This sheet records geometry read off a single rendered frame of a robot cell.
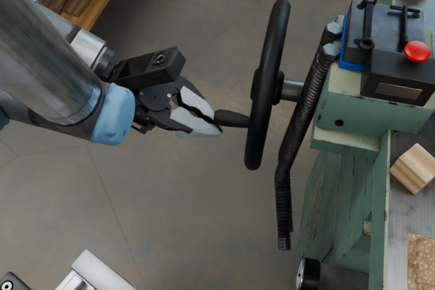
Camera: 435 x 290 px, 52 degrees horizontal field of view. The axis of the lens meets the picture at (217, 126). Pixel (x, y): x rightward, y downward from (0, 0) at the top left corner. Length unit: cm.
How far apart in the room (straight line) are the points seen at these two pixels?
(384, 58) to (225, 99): 120
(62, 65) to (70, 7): 142
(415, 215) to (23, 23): 48
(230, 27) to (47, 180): 96
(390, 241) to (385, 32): 26
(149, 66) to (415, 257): 40
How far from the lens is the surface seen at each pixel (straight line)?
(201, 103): 69
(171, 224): 152
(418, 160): 60
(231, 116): 67
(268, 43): 64
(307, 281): 77
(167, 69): 58
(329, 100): 61
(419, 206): 62
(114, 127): 54
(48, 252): 158
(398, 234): 60
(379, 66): 57
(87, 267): 70
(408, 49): 58
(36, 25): 39
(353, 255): 79
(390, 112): 63
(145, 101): 65
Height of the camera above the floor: 143
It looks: 59 degrees down
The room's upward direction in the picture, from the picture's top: straight up
